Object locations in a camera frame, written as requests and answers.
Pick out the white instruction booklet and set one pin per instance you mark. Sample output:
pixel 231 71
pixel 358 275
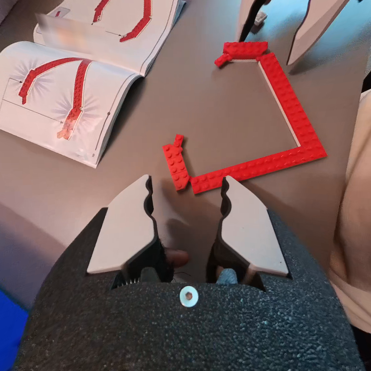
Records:
pixel 29 121

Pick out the grey desk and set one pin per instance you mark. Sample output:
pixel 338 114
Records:
pixel 203 110

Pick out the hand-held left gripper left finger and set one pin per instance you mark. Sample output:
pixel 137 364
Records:
pixel 124 232

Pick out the person's left hand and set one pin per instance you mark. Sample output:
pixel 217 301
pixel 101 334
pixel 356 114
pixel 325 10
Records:
pixel 178 258

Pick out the person's beige shirt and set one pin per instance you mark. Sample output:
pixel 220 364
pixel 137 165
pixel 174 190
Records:
pixel 356 203

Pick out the blue compartment bin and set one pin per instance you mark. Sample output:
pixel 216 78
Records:
pixel 11 333

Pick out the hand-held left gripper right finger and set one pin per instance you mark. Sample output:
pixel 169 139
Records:
pixel 249 234

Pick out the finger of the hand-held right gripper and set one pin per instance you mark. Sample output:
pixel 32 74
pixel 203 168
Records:
pixel 245 14
pixel 318 20

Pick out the red brick frame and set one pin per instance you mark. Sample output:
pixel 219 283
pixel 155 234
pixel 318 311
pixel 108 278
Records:
pixel 289 101

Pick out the person's blue jeans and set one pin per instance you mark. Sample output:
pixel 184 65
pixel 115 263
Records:
pixel 227 276

